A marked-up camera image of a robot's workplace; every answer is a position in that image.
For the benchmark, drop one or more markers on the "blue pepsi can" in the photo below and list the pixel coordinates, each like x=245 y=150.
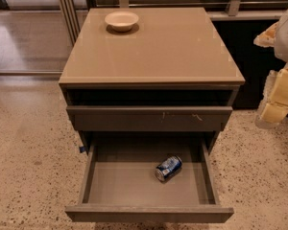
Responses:
x=168 y=168

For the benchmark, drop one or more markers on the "taupe drawer cabinet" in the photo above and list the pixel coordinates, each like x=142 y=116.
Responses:
x=170 y=57

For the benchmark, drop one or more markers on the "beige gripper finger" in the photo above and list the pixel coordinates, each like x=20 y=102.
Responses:
x=266 y=38
x=274 y=106

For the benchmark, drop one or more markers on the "open middle drawer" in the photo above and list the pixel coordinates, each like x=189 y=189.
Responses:
x=120 y=183

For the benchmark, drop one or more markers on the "white ceramic bowl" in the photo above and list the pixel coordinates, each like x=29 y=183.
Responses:
x=121 y=21

